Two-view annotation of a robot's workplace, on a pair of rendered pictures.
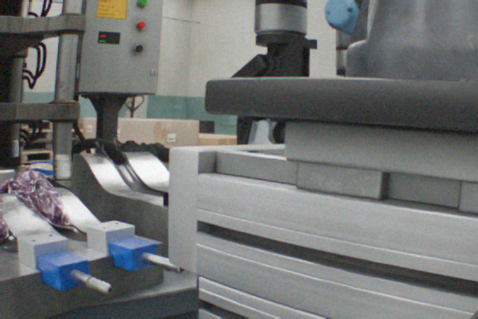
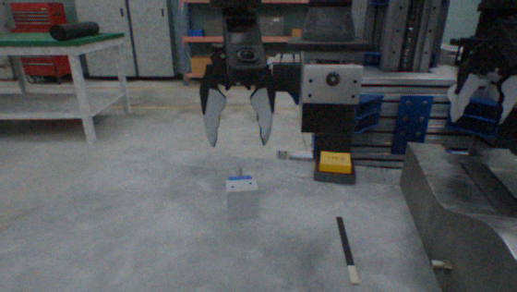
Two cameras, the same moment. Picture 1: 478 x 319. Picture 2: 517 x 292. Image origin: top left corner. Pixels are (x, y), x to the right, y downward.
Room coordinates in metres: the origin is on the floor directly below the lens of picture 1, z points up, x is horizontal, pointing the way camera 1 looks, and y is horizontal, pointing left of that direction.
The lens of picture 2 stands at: (1.39, 0.15, 1.11)
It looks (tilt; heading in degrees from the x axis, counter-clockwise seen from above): 23 degrees down; 231
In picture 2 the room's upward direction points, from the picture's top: straight up
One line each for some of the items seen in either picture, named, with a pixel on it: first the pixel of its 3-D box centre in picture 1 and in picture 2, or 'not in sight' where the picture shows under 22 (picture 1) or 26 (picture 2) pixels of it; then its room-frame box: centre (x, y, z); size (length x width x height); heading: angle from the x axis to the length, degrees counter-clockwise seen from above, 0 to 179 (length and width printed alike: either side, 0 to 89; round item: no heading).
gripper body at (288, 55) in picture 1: (283, 79); (492, 38); (0.70, -0.06, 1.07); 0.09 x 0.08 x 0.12; 45
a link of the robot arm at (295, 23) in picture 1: (282, 24); not in sight; (0.70, -0.05, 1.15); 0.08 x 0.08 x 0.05
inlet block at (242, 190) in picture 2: not in sight; (240, 185); (1.11, -0.26, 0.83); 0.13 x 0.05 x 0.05; 58
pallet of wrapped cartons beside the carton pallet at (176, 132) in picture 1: (136, 164); not in sight; (5.14, 1.05, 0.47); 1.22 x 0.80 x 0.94; 54
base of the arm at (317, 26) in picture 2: not in sight; (328, 20); (0.64, -0.48, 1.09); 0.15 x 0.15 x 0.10
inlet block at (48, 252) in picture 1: (68, 272); not in sight; (0.46, 0.17, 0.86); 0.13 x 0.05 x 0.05; 57
